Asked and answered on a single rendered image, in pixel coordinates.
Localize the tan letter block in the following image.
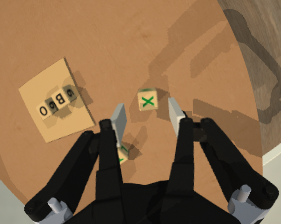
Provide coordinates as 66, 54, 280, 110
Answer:
118, 142, 130, 164
138, 87, 158, 111
36, 97, 59, 120
51, 84, 77, 110

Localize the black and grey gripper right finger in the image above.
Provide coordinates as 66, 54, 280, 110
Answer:
160, 97, 279, 224

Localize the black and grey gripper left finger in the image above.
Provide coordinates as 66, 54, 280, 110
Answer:
24, 103, 127, 224

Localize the tan square mat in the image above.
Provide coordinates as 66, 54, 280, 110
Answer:
18, 58, 95, 143

